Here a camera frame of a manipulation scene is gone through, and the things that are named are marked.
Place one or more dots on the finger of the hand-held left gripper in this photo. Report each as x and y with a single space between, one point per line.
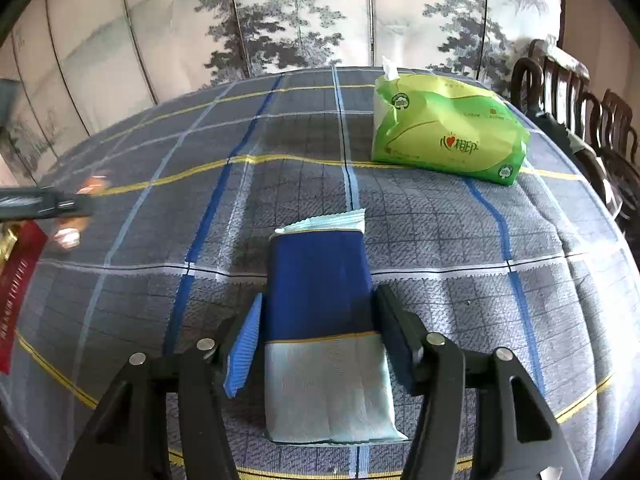
40 202

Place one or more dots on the orange cracker packet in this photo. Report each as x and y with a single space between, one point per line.
92 185

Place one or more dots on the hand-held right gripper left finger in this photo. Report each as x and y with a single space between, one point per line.
242 345

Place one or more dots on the plaid tablecloth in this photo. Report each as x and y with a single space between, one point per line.
500 285

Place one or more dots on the gold candy box tray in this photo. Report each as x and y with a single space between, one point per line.
7 242

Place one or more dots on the blue and white snack packet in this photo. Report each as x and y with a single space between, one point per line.
320 285

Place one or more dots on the red toffee box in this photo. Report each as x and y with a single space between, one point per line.
20 300

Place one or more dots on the painted folding screen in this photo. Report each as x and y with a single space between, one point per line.
300 10

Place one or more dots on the dark wooden chair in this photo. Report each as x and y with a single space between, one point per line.
555 80
617 130

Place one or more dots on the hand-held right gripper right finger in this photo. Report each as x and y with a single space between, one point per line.
400 340

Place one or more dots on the green tissue pack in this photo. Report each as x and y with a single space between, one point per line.
440 135

